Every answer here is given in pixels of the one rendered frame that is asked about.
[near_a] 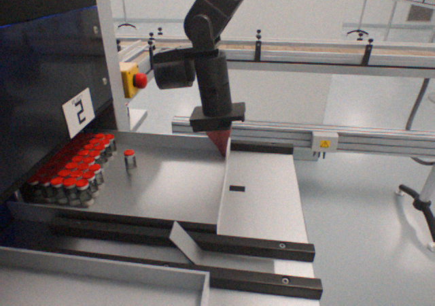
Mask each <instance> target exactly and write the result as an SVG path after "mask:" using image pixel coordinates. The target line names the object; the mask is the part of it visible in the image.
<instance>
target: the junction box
mask: <svg viewBox="0 0 435 306"><path fill-rule="evenodd" d="M338 139H339V136H338V134H337V133H327V132H316V131H313V132H312V135H311V141H310V146H309V147H310V149H311V151H312V152H332V153H335V152H336V147H337V144H338Z"/></svg>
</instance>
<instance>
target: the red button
mask: <svg viewBox="0 0 435 306"><path fill-rule="evenodd" d="M147 82H148V80H147V76H146V74H145V73H137V74H136V76H135V86H136V87H137V88H139V89H144V88H145V87H147Z"/></svg>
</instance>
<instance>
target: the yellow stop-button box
mask: <svg viewBox="0 0 435 306"><path fill-rule="evenodd" d="M119 64H120V72H121V77H122V85H123V90H124V98H128V99H130V98H132V97H133V95H134V94H135V93H136V92H137V91H138V90H139V88H137V87H136V86H135V76H136V74H137V73H138V66H137V64H136V63H119Z"/></svg>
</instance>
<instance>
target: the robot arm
mask: <svg viewBox="0 0 435 306"><path fill-rule="evenodd" d="M242 2H243V0H195V2H194V3H193V5H192V7H191V8H190V10H189V12H188V13H187V15H186V17H185V19H184V32H185V34H186V37H187V38H188V39H189V40H190V41H191V42H192V44H191V45H185V46H180V47H177V48H171V49H168V50H165V49H164V50H163V51H161V52H159V53H157V54H155V55H154V57H153V60H154V77H155V81H156V84H157V86H158V87H159V89H161V90H166V89H174V88H187V87H192V85H193V82H194V81H195V77H196V79H197V83H198V90H199V94H200V98H201V105H200V106H196V107H194V109H193V111H192V113H191V115H190V118H189V121H190V126H191V127H192V130H193V132H194V133H198V132H206V135H207V136H208V138H210V140H211V141H212V142H213V143H214V144H215V145H216V147H217V148H218V150H219V151H220V154H221V155H222V156H223V157H224V156H226V153H227V147H228V140H229V137H230V134H231V130H232V122H236V121H242V122H245V112H246V106H245V102H238V103H233V102H232V96H231V90H230V80H229V74H228V70H227V64H226V53H225V52H221V50H219V48H218V49H216V48H217V47H218V46H219V45H221V37H220V35H221V33H222V31H223V30H224V29H225V28H226V26H227V24H228V23H229V22H230V20H231V19H232V17H233V15H234V13H235V12H236V11H237V9H238V8H239V6H240V4H241V3H242ZM195 72H196V73H195Z"/></svg>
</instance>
